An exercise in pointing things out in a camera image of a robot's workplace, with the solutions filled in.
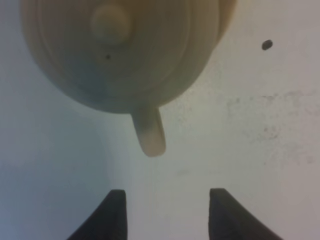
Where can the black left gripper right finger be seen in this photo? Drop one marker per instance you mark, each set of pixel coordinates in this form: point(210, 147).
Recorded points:
point(229, 220)

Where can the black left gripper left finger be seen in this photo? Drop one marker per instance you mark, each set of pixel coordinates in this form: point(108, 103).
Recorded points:
point(108, 222)

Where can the beige teapot with lid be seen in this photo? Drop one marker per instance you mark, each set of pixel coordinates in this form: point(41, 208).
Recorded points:
point(125, 56)

